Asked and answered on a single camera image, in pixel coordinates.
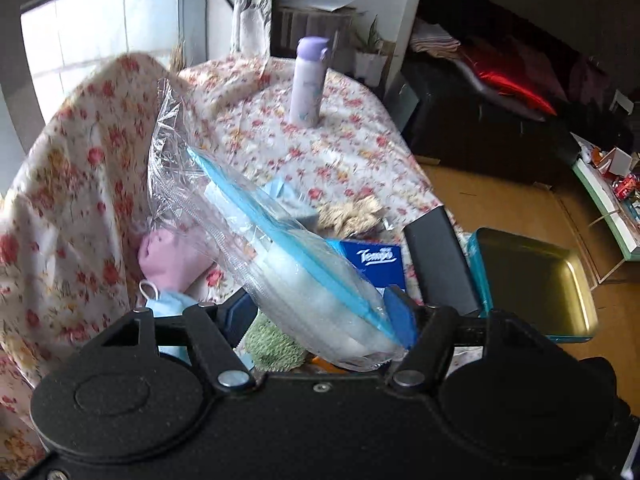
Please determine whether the black sofa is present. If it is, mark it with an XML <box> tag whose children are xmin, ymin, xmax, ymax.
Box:
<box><xmin>401</xmin><ymin>0</ymin><xmax>639</xmax><ymax>185</ymax></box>

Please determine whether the red cushion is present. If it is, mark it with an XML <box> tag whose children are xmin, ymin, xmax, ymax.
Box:
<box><xmin>458</xmin><ymin>42</ymin><xmax>565</xmax><ymax>116</ymax></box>

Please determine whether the blue Tempo tissue pack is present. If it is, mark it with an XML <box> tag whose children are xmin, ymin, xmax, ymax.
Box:
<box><xmin>328</xmin><ymin>240</ymin><xmax>407</xmax><ymax>294</ymax></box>

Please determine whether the purple thermos bottle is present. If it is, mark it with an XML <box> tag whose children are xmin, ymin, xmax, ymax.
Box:
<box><xmin>288</xmin><ymin>36</ymin><xmax>330</xmax><ymax>128</ymax></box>

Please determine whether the green fluffy sponge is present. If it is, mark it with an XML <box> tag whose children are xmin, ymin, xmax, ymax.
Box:
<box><xmin>244</xmin><ymin>311</ymin><xmax>308</xmax><ymax>373</ymax></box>

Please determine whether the floral tablecloth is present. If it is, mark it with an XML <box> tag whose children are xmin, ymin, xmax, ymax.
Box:
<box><xmin>1</xmin><ymin>53</ymin><xmax>439</xmax><ymax>478</ymax></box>

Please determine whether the black triangular stand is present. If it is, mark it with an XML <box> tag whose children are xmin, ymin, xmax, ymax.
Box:
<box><xmin>404</xmin><ymin>206</ymin><xmax>482</xmax><ymax>316</ymax></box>

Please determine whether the folded striped cloth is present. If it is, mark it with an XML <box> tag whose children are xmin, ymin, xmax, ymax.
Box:
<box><xmin>409</xmin><ymin>18</ymin><xmax>460</xmax><ymax>58</ymax></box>

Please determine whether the light blue face mask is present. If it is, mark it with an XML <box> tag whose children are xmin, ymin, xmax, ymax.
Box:
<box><xmin>138</xmin><ymin>280</ymin><xmax>198</xmax><ymax>364</ymax></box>

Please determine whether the cluttered green coffee table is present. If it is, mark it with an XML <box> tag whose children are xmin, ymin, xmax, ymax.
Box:
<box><xmin>572</xmin><ymin>133</ymin><xmax>639</xmax><ymax>285</ymax></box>

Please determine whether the beige crochet doily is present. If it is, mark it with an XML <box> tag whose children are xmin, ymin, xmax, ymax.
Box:
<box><xmin>317</xmin><ymin>195</ymin><xmax>385</xmax><ymax>240</ymax></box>

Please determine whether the wooden side shelf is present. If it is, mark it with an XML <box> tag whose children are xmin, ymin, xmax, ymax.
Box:
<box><xmin>271</xmin><ymin>0</ymin><xmax>357</xmax><ymax>66</ymax></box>

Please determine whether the clear bag of cotton pads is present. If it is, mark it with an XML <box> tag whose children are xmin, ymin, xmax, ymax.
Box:
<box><xmin>148</xmin><ymin>80</ymin><xmax>406</xmax><ymax>372</ymax></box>

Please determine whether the potted plant white pot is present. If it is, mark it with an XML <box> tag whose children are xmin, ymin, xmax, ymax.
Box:
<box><xmin>352</xmin><ymin>15</ymin><xmax>395</xmax><ymax>90</ymax></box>

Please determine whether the teal metal tin box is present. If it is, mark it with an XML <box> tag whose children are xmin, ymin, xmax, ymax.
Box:
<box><xmin>466</xmin><ymin>228</ymin><xmax>599</xmax><ymax>344</ymax></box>

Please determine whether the patterned curtain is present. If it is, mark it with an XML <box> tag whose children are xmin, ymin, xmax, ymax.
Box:
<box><xmin>231</xmin><ymin>0</ymin><xmax>272</xmax><ymax>58</ymax></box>

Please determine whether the pink cloth pouch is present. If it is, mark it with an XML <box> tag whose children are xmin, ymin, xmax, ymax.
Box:
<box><xmin>138</xmin><ymin>229</ymin><xmax>213</xmax><ymax>292</ymax></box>

